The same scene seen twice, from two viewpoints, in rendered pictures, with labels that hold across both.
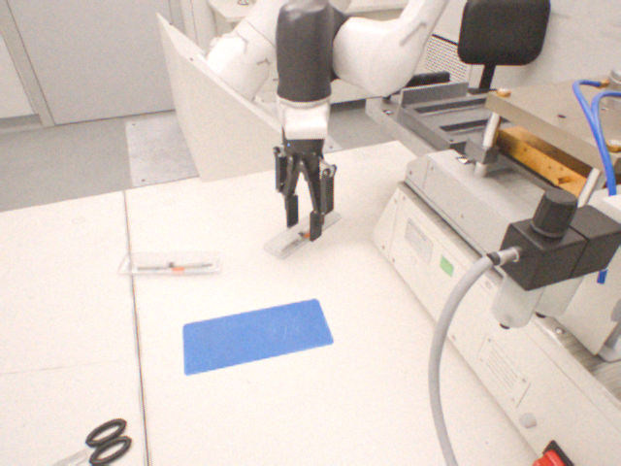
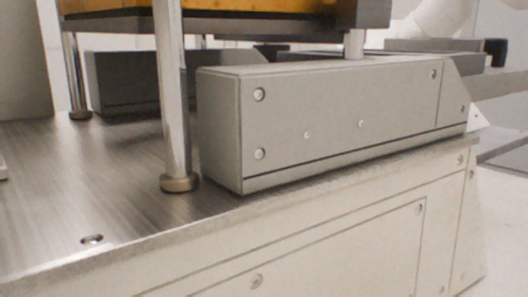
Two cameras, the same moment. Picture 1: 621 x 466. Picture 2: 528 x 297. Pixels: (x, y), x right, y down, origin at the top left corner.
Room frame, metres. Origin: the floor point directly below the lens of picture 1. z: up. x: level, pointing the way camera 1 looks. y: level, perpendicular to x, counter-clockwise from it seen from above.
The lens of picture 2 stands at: (0.43, -0.75, 1.02)
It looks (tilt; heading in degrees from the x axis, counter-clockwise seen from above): 17 degrees down; 73
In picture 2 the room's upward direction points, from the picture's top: straight up
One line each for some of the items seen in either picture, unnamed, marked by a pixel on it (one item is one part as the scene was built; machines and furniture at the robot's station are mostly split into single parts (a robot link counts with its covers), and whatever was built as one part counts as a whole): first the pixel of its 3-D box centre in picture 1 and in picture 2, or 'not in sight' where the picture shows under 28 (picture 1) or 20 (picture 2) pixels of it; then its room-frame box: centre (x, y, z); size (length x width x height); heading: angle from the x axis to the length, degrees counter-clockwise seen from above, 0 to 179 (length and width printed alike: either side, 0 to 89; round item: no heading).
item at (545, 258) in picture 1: (547, 257); not in sight; (0.28, -0.21, 1.05); 0.15 x 0.05 x 0.15; 109
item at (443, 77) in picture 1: (416, 84); (451, 51); (0.90, -0.23, 0.99); 0.15 x 0.02 x 0.04; 109
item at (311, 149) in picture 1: (303, 148); (271, 67); (0.68, 0.00, 0.95); 0.08 x 0.08 x 0.09
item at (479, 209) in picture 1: (464, 197); (198, 75); (0.50, -0.22, 0.97); 0.26 x 0.05 x 0.07; 19
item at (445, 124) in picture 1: (470, 121); (374, 61); (0.72, -0.29, 0.98); 0.20 x 0.17 x 0.03; 109
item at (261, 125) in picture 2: not in sight; (357, 107); (0.59, -0.49, 0.97); 0.25 x 0.05 x 0.07; 19
